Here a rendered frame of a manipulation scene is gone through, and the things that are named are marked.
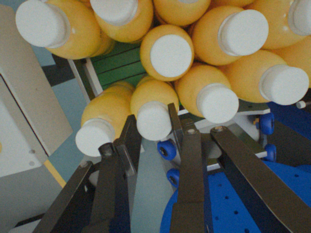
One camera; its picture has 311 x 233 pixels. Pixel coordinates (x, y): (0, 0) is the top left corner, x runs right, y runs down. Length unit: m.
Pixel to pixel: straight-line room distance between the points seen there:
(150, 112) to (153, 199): 1.66
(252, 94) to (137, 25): 0.16
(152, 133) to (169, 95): 0.06
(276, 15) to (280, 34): 0.02
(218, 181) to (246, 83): 0.21
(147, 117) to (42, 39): 0.12
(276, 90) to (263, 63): 0.04
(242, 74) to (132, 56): 0.22
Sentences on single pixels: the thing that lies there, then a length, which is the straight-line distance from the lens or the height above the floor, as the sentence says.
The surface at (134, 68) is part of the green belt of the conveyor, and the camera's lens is 0.39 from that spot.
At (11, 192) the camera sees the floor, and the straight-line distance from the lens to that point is 2.23.
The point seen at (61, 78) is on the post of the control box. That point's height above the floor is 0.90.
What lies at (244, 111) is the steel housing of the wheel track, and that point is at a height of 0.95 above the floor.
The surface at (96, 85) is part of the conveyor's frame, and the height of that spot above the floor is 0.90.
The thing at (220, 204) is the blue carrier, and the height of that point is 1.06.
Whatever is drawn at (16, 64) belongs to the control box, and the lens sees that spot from 0.29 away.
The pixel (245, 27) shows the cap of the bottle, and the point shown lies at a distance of 0.20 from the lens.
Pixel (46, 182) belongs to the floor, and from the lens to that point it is 1.96.
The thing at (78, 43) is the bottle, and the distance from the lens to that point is 0.23.
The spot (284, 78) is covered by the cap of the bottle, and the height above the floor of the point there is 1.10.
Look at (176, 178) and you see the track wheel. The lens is 0.40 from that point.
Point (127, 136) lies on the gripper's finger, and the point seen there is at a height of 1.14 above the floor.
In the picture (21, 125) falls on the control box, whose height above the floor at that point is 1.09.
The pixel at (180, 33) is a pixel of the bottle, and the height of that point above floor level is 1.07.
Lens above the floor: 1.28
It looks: 69 degrees down
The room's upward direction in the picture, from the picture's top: 180 degrees clockwise
